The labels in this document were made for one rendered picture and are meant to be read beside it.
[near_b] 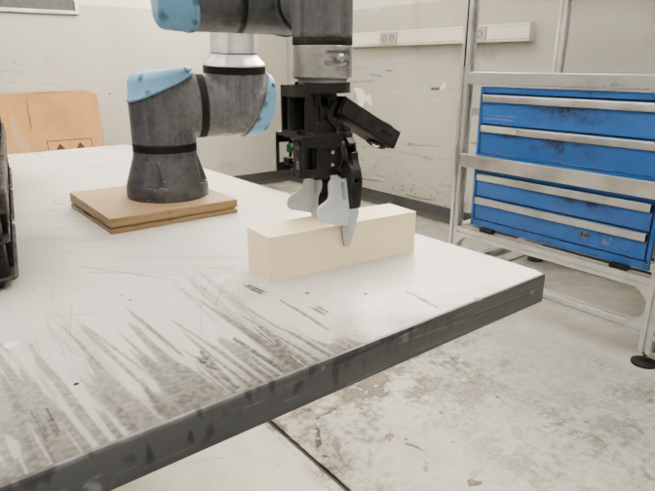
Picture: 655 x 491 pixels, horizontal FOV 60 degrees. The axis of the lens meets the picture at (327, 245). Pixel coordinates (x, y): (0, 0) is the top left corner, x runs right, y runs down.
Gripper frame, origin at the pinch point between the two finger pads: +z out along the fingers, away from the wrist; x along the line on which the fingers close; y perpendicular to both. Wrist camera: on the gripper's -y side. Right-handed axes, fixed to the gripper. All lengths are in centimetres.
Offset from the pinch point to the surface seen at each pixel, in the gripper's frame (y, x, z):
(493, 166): -130, -84, 16
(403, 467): -38, -25, 74
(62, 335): 36.3, 4.5, 4.3
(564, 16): -196, -109, -43
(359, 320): 8.8, 17.9, 4.2
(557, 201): -136, -59, 25
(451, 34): -205, -189, -38
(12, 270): 39.0, -15.2, 2.8
